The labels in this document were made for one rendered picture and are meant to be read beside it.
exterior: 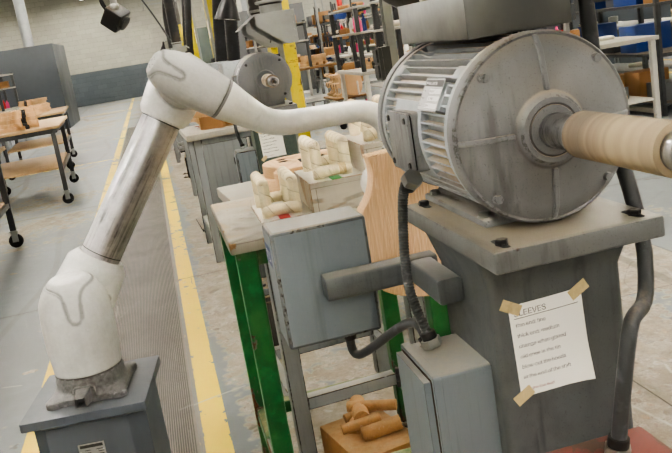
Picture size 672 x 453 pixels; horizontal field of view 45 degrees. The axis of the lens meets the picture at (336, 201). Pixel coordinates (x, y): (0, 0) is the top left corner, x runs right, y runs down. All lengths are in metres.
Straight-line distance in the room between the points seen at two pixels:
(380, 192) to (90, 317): 0.71
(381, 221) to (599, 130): 0.85
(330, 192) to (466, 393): 1.16
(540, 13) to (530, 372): 0.49
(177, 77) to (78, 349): 0.65
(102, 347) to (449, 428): 0.97
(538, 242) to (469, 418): 0.30
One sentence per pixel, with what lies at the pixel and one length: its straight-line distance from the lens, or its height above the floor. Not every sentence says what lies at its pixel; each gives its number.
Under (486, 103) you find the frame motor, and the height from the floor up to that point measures 1.30.
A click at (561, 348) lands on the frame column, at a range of 1.20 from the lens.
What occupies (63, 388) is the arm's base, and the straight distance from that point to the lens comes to 1.98.
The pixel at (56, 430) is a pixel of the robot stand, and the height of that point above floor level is 0.67.
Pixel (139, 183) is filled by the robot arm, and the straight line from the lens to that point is 2.08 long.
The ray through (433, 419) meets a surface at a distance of 1.20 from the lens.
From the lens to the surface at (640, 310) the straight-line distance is 1.17.
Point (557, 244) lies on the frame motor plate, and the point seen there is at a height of 1.11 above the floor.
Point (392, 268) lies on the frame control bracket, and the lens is 1.32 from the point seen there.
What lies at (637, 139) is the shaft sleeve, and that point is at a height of 1.26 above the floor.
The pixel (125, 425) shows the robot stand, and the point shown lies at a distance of 1.93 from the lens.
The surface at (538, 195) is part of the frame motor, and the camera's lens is 1.10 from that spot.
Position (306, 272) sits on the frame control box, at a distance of 1.33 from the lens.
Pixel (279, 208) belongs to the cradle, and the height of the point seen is 0.97.
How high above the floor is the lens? 1.42
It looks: 12 degrees down
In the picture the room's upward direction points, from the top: 9 degrees counter-clockwise
